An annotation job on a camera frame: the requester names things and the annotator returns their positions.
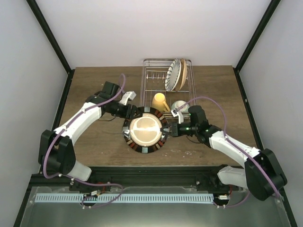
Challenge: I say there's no black aluminium frame rail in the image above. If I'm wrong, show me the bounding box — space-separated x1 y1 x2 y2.
30 166 280 192

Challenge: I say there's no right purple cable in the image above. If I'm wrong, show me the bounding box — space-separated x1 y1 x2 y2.
176 96 282 209

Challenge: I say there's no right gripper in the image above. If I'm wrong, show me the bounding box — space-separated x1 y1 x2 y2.
160 122 198 138

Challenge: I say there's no right black frame post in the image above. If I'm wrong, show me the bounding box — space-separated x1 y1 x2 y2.
235 0 281 71

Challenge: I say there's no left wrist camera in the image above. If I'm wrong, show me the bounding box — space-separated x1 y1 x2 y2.
119 91 136 105

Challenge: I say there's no light blue slotted cable duct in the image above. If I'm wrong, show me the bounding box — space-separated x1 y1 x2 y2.
35 193 214 204

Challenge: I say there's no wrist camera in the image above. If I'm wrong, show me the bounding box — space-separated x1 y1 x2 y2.
171 109 184 124
119 91 136 105

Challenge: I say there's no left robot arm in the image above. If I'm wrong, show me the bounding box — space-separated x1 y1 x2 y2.
38 81 142 191

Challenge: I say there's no left black frame post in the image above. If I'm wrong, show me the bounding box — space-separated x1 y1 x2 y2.
26 0 71 71

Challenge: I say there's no black frame post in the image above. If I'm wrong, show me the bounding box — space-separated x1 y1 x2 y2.
26 0 71 71
235 0 281 71

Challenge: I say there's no blue striped white plate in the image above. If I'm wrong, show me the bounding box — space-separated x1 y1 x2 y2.
165 59 181 92

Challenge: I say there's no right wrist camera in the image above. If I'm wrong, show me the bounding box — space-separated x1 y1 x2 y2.
171 109 184 124

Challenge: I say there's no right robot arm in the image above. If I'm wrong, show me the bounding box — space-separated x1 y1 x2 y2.
160 105 287 201

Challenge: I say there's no wire dish rack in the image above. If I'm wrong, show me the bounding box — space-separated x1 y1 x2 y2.
140 58 197 120

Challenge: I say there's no beige bird pattern plate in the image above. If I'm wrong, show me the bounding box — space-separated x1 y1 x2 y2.
175 59 187 91

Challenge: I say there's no celadon green bowl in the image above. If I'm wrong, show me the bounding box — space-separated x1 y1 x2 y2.
171 100 189 113

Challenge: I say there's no yellow mug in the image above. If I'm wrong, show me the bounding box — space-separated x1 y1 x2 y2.
151 93 170 113

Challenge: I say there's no dark checkered rim plate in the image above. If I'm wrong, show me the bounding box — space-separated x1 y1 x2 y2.
122 106 168 154

